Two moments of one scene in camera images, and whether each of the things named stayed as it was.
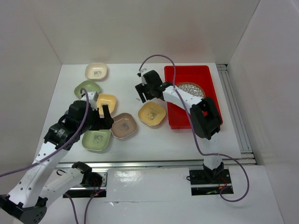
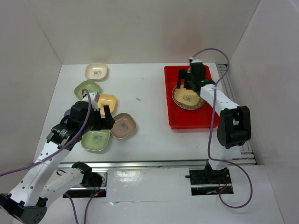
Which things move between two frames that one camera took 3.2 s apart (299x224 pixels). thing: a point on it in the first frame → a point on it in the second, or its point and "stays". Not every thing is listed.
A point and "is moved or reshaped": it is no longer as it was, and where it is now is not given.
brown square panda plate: (124, 125) stays
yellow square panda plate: (104, 99) stays
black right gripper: (142, 89) → (181, 75)
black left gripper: (104, 123) stays
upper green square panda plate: (88, 86) stays
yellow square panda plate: (151, 113) is moved or reshaped
